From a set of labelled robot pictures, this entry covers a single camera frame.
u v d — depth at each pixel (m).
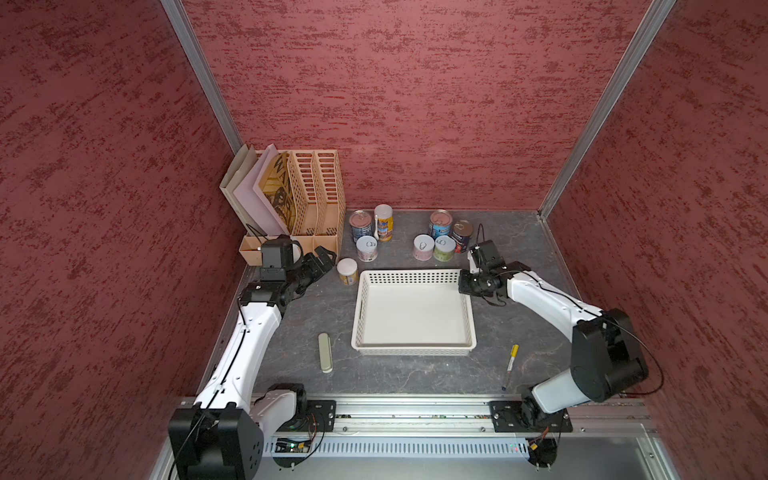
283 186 1.03
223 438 0.38
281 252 0.59
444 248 1.03
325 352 0.82
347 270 0.95
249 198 0.89
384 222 1.03
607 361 0.44
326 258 0.71
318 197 1.13
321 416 0.75
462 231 1.03
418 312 0.93
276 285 0.55
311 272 0.70
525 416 0.67
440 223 1.03
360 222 1.04
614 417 0.76
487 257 0.71
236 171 0.90
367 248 1.03
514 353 0.85
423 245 1.03
